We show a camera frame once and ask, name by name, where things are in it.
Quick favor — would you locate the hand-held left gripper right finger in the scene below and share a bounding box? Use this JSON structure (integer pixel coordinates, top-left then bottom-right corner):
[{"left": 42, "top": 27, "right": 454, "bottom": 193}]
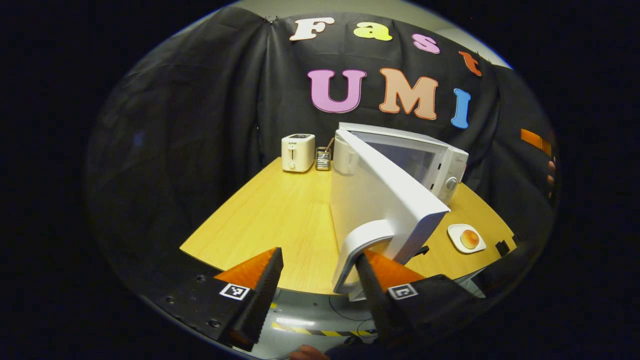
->
[{"left": 355, "top": 249, "right": 481, "bottom": 349}]

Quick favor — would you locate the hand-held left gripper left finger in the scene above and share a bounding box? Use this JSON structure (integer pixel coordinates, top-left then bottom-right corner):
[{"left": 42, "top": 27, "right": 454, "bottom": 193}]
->
[{"left": 159, "top": 247, "right": 285, "bottom": 352}]

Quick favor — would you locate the white microwave oven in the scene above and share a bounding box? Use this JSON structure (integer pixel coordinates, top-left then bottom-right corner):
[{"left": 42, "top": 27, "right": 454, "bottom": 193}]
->
[{"left": 330, "top": 122, "right": 470, "bottom": 302}]

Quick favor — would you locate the yellow black hazard tape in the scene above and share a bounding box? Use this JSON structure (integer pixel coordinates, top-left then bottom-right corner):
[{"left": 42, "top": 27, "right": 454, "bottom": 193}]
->
[{"left": 271, "top": 321, "right": 377, "bottom": 338}]

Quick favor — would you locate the white square plate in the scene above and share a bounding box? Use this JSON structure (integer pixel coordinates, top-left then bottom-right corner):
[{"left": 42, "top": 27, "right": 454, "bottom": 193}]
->
[{"left": 447, "top": 223, "right": 487, "bottom": 254}]

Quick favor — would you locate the white toaster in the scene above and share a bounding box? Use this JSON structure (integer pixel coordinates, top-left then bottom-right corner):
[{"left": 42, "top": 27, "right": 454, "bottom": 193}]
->
[{"left": 281, "top": 133, "right": 316, "bottom": 173}]

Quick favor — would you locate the metal mesh utensil holder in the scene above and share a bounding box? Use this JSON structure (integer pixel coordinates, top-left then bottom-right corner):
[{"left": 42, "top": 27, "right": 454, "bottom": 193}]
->
[{"left": 315, "top": 138, "right": 335, "bottom": 171}]

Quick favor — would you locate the black backdrop cloth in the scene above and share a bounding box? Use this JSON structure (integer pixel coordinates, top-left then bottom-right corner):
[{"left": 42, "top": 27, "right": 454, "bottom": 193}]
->
[{"left": 85, "top": 5, "right": 558, "bottom": 301}]

